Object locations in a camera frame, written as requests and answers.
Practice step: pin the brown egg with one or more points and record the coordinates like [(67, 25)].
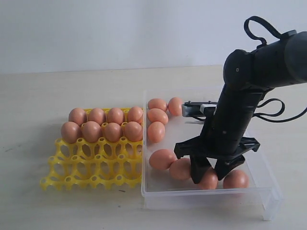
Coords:
[(156, 132), (236, 179), (133, 131), (157, 103), (162, 159), (78, 116), (97, 115), (180, 169), (135, 114), (112, 132), (209, 180), (115, 115), (175, 106), (70, 132)]

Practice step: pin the yellow plastic egg tray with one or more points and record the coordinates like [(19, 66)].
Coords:
[(102, 163)]

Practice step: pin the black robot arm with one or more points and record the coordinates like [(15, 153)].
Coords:
[(248, 77)]

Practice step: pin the brown egg second row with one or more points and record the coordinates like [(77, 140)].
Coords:
[(157, 115), (91, 131)]

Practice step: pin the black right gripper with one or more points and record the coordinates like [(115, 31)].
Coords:
[(221, 135)]

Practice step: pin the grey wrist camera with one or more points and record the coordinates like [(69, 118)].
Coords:
[(198, 109)]

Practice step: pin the clear plastic box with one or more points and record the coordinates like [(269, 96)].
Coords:
[(251, 184)]

